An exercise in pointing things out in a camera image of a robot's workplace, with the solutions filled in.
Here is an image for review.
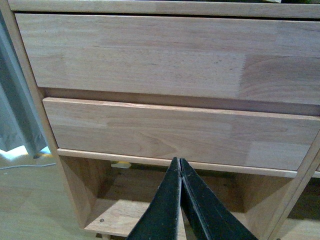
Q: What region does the lower wooden drawer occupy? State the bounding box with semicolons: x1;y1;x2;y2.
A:
43;97;320;171

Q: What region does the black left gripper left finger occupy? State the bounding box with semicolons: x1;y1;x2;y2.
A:
127;157;182;240

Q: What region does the wooden drawer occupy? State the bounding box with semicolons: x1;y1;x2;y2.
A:
15;13;320;105
43;97;320;171

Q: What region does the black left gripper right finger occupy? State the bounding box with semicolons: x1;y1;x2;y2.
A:
179;158;256;240

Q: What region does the upper wooden drawer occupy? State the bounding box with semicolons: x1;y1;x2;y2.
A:
15;13;320;105

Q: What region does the grey curtain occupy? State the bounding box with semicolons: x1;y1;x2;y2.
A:
0;15;47;156

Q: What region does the wooden shelf cabinet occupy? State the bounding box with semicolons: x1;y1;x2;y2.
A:
0;0;320;240

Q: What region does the white floor cable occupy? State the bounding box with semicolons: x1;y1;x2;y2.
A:
0;162;56;171

